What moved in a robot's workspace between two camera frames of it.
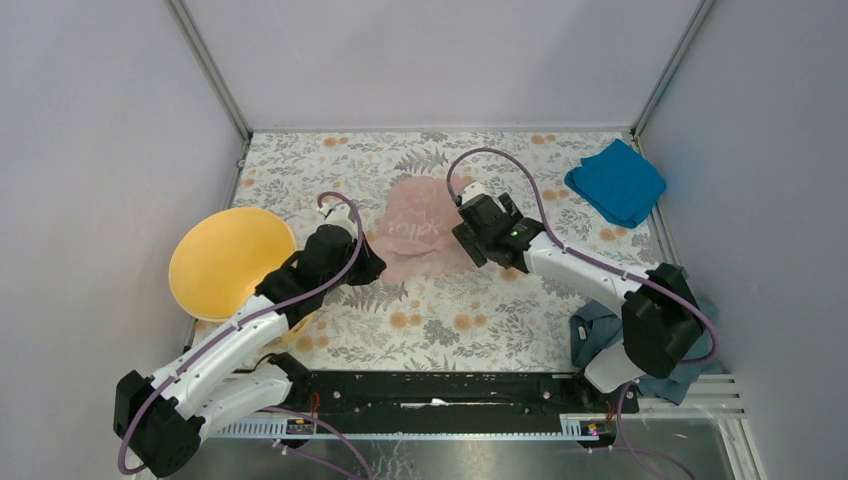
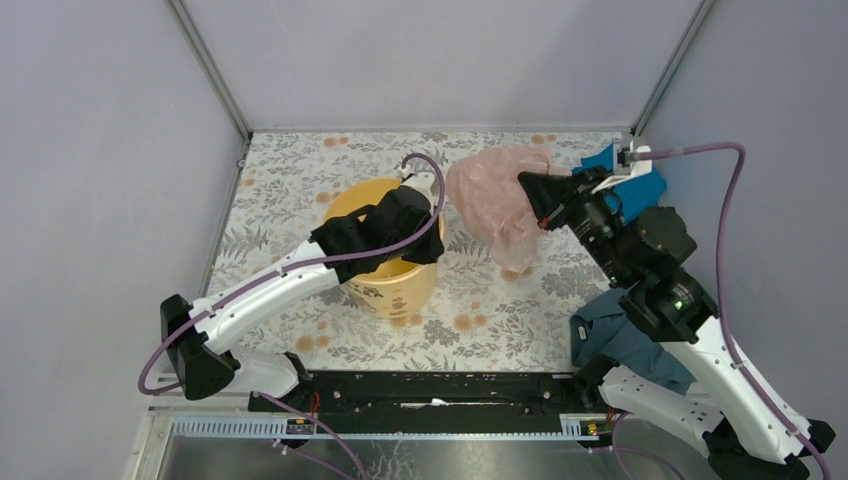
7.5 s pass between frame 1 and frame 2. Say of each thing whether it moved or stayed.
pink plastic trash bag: moved
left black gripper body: moved
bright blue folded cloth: stayed
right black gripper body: moved
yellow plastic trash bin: moved
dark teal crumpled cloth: stayed
